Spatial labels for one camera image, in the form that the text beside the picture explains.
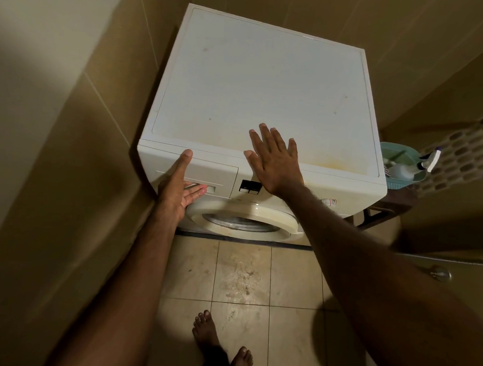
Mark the white washing machine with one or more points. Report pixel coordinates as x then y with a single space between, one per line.
264 84

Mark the person's left forearm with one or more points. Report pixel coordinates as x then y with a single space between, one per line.
116 299

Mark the teal plastic basket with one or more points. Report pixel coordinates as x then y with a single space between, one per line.
398 151

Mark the white spray bottle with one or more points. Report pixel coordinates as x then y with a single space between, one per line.
405 171

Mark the white detergent drawer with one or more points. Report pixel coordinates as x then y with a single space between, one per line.
217 173

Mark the person's left hand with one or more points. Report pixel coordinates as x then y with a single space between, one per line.
175 197

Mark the person's right forearm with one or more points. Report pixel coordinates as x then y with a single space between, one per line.
393 296

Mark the person's right hand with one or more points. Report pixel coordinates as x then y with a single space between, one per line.
275 166

